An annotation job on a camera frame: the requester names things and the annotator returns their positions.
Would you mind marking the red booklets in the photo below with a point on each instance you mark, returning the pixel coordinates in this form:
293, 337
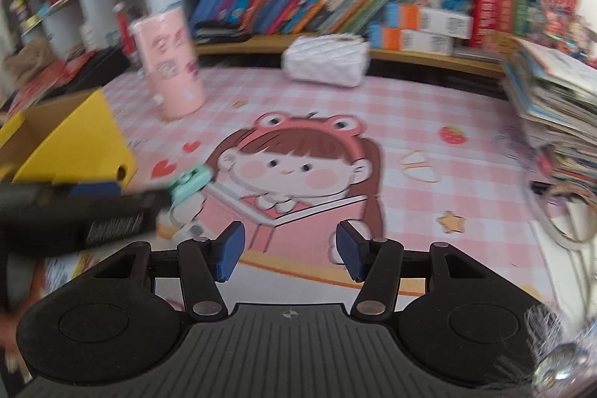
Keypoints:
42, 83

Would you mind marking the small white gadget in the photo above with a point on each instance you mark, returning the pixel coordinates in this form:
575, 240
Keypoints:
193, 231

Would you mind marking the pink cylindrical humidifier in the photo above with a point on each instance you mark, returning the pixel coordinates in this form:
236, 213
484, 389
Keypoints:
170, 67

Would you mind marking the orange and white box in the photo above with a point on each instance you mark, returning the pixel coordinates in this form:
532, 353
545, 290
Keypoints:
433, 21
419, 41

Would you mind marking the black pouch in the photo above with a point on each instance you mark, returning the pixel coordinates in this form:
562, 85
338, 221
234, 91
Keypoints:
100, 62

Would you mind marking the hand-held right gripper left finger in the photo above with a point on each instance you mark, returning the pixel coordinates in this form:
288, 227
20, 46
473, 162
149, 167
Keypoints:
229, 251

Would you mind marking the yellow cardboard box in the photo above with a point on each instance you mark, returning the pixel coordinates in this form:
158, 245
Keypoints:
84, 146

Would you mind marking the red upright book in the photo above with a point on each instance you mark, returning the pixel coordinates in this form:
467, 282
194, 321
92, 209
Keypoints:
489, 15

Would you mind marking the crinkled clear plastic wrap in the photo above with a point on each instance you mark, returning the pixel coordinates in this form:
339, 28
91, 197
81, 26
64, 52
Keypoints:
550, 332

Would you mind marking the white tape roll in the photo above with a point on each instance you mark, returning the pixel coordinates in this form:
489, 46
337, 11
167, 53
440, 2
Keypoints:
550, 225

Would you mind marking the white quilted pouch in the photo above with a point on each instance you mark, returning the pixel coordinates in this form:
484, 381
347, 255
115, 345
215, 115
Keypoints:
326, 60

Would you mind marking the brown plush toy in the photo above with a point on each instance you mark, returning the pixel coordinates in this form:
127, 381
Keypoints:
25, 57

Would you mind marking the pink cartoon desk mat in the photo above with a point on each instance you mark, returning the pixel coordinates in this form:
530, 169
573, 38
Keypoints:
419, 137

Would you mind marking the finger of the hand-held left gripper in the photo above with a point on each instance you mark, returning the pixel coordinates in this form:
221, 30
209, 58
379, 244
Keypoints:
95, 189
140, 201

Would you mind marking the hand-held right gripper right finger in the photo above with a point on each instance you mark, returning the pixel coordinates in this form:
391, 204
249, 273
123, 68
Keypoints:
350, 249

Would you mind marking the black folded item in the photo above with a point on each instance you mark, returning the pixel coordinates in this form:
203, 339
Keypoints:
219, 32

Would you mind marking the small mint green gadget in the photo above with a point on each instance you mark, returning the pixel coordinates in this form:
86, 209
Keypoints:
189, 183

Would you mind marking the colourful picture book set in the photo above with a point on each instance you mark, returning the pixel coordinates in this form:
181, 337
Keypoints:
545, 20

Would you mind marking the person's left hand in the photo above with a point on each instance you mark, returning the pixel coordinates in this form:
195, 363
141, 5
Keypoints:
9, 342

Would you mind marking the stack of magazines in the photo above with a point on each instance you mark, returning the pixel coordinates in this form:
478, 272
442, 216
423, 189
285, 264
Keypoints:
555, 99

